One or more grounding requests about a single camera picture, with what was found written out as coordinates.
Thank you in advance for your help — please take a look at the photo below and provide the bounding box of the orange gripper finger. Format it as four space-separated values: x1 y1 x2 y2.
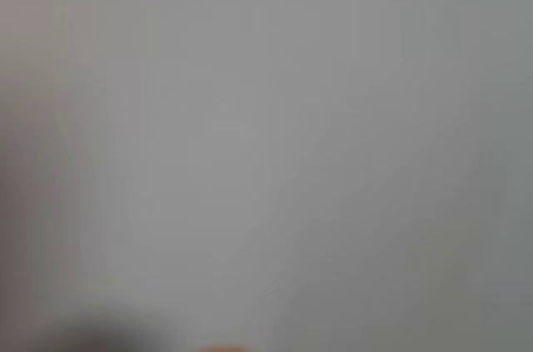
198 343 252 352

